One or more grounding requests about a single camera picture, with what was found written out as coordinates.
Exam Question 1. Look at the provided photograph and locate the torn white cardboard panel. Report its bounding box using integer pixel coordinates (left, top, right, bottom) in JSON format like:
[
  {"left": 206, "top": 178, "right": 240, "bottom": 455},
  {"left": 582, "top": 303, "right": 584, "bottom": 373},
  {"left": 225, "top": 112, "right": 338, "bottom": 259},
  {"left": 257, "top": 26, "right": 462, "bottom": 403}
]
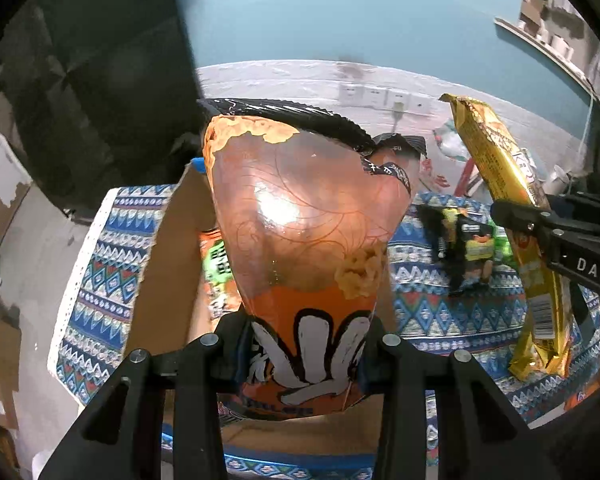
[{"left": 0, "top": 125, "right": 33, "bottom": 271}]

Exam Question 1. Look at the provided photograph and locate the brown cardboard carton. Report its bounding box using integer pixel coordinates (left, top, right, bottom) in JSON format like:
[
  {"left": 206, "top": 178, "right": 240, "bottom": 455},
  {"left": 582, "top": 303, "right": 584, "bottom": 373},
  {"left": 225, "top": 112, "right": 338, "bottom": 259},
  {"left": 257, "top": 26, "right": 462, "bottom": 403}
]
[{"left": 0, "top": 310, "right": 23, "bottom": 431}]

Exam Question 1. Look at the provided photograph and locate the large orange clear chip bag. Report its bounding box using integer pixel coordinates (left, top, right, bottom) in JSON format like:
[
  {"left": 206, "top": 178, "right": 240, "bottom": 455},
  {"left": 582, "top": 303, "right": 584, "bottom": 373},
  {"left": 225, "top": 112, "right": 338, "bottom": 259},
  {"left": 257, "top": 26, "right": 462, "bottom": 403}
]
[{"left": 197, "top": 97, "right": 428, "bottom": 418}]

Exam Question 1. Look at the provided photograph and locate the orange green snack bag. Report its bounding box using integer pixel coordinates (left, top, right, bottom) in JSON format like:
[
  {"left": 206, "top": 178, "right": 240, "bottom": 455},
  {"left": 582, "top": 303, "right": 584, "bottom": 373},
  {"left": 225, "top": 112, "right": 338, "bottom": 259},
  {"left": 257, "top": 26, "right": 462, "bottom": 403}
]
[{"left": 200, "top": 227, "right": 246, "bottom": 326}]

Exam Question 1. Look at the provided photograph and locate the small black snack packet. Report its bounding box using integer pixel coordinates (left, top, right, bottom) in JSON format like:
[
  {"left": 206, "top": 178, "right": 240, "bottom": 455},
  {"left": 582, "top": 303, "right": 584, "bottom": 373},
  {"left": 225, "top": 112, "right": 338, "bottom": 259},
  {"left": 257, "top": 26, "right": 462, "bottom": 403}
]
[{"left": 420, "top": 204, "right": 498, "bottom": 296}]

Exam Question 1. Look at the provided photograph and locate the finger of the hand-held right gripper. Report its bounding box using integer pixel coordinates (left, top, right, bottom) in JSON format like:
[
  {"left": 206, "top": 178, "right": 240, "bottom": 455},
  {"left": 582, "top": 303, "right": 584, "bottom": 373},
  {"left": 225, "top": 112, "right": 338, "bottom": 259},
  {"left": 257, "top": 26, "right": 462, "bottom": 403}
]
[
  {"left": 544, "top": 193, "right": 588, "bottom": 213},
  {"left": 491, "top": 199, "right": 557, "bottom": 235}
]

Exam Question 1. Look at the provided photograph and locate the blue patterned tablecloth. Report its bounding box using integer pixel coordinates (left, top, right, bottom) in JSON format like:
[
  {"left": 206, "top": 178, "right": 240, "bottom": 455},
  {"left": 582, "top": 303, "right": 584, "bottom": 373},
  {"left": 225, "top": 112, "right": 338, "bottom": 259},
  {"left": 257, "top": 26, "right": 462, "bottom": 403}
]
[{"left": 47, "top": 185, "right": 600, "bottom": 480}]

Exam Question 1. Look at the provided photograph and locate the white electric kettle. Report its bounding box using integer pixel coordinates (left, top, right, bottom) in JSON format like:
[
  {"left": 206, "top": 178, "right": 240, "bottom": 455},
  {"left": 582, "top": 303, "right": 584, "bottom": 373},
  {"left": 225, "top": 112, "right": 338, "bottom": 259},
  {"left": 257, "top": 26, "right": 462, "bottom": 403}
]
[{"left": 545, "top": 162, "right": 576, "bottom": 196}]

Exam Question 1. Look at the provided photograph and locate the green snack packet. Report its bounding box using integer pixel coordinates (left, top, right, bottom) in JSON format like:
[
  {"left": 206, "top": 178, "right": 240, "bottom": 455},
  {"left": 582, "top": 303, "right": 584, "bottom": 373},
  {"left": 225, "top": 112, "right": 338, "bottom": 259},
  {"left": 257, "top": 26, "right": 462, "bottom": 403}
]
[{"left": 490, "top": 225, "right": 513, "bottom": 266}]

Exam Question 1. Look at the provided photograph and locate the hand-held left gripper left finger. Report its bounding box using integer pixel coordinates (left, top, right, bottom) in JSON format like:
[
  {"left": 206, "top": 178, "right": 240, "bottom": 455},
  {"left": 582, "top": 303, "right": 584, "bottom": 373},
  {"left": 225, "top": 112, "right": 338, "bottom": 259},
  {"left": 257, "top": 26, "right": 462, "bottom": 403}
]
[{"left": 39, "top": 310, "right": 253, "bottom": 480}]

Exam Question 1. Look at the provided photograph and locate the black curtain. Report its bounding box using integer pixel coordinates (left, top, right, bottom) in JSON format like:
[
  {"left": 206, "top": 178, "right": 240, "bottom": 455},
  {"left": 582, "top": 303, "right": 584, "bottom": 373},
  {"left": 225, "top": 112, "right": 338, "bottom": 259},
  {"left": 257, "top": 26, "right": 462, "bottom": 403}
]
[{"left": 0, "top": 0, "right": 203, "bottom": 211}]

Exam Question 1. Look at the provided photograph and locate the blue-rimmed cardboard box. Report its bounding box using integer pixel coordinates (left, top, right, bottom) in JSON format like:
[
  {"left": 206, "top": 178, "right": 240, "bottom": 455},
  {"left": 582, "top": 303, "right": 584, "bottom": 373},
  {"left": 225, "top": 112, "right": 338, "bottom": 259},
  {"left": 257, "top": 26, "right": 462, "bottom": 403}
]
[{"left": 127, "top": 157, "right": 441, "bottom": 468}]

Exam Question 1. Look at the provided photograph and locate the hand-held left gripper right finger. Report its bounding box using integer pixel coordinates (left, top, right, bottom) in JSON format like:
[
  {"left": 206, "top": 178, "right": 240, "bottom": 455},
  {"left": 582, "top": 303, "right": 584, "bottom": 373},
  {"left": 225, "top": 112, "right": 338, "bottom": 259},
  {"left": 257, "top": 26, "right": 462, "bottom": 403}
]
[{"left": 357, "top": 317, "right": 556, "bottom": 480}]

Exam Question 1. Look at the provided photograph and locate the long yellow snack packet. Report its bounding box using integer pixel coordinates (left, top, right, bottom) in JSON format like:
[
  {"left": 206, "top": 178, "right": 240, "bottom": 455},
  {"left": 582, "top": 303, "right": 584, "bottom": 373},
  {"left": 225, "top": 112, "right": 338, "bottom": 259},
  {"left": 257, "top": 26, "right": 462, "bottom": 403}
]
[{"left": 439, "top": 92, "right": 576, "bottom": 378}]

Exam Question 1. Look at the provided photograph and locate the thin white cable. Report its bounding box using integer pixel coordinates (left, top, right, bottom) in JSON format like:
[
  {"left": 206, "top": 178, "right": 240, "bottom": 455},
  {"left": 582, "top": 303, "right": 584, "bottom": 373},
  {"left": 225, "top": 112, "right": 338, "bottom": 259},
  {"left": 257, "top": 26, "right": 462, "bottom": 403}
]
[{"left": 582, "top": 95, "right": 596, "bottom": 161}]

